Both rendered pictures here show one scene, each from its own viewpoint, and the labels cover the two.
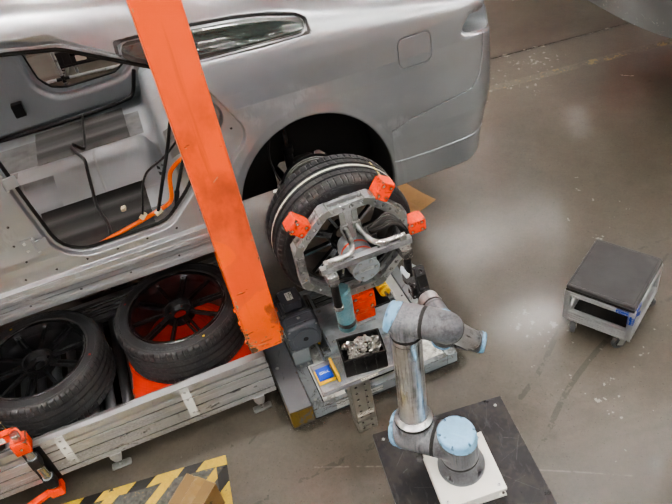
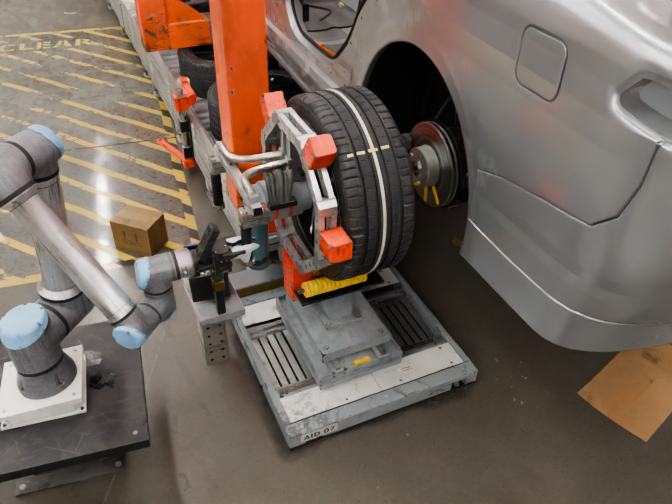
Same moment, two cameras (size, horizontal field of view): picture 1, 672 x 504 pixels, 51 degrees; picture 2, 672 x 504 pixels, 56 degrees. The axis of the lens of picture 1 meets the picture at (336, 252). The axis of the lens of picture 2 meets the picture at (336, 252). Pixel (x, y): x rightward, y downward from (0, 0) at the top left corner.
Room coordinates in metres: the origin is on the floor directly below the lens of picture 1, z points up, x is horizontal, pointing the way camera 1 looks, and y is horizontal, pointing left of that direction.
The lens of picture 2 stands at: (2.16, -1.90, 2.05)
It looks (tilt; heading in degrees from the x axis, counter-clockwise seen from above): 38 degrees down; 78
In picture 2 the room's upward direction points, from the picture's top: 2 degrees clockwise
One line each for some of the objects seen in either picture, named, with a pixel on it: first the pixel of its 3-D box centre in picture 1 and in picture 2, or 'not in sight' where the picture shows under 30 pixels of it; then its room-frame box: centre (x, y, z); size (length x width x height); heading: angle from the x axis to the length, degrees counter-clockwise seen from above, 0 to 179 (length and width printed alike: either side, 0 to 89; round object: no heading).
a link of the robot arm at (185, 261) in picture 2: (429, 300); (185, 263); (2.02, -0.34, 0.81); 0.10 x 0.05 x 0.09; 103
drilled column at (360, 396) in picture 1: (360, 396); (210, 319); (2.06, 0.02, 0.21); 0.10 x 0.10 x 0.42; 13
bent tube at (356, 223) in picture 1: (378, 224); (270, 169); (2.31, -0.20, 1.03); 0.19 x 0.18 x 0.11; 13
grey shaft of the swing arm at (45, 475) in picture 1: (37, 463); (184, 129); (1.98, 1.55, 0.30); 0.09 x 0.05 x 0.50; 103
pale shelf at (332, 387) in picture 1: (360, 364); (207, 282); (2.06, -0.01, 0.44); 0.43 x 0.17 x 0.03; 103
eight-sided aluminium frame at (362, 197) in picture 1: (351, 246); (296, 194); (2.41, -0.08, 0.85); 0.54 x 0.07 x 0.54; 103
